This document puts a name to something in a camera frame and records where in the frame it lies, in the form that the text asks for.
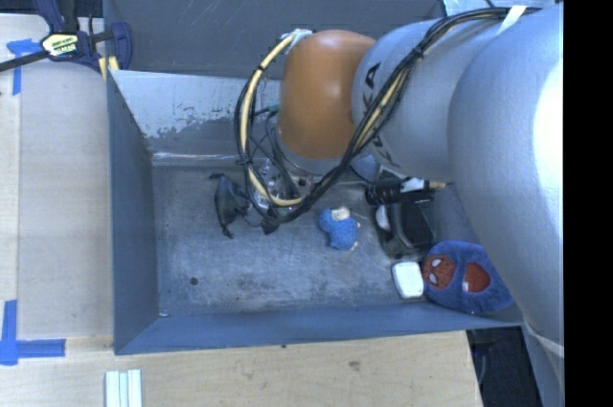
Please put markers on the blue plush toy figure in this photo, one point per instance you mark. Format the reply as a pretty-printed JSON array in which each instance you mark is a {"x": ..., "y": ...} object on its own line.
[{"x": 341, "y": 230}]

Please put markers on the grey metal bin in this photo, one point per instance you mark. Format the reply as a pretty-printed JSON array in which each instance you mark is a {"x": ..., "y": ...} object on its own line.
[{"x": 268, "y": 280}]

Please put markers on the black and white tool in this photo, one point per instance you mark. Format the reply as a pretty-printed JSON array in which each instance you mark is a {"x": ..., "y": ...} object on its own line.
[{"x": 414, "y": 228}]

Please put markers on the small white box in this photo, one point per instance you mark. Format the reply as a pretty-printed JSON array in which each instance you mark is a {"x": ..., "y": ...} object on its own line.
[{"x": 407, "y": 280}]

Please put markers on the blue plush slipper, red face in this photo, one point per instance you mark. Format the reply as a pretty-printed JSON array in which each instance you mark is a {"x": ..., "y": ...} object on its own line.
[{"x": 455, "y": 295}]

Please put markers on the pale wood flat board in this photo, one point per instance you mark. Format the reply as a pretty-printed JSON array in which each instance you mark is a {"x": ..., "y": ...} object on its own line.
[{"x": 62, "y": 204}]

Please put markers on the black cylinder on white bracket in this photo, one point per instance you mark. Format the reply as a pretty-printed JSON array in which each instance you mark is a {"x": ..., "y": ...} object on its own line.
[{"x": 385, "y": 192}]

